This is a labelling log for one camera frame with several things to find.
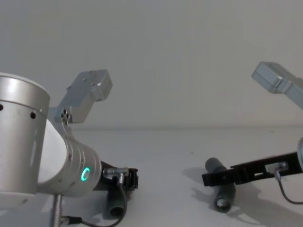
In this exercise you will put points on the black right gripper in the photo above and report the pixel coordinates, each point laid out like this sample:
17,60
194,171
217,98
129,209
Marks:
255,169

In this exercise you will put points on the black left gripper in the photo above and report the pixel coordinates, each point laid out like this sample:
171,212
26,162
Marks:
107,182

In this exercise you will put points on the dark green cylinder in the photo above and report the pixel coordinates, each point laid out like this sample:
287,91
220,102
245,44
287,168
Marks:
223,196
115,203

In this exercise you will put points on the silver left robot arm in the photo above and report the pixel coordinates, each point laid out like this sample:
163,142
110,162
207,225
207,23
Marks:
28,142

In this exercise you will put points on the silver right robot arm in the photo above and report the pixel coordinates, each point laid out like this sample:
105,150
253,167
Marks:
277,78

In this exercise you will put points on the white table cloth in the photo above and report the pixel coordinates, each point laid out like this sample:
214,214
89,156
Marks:
165,153

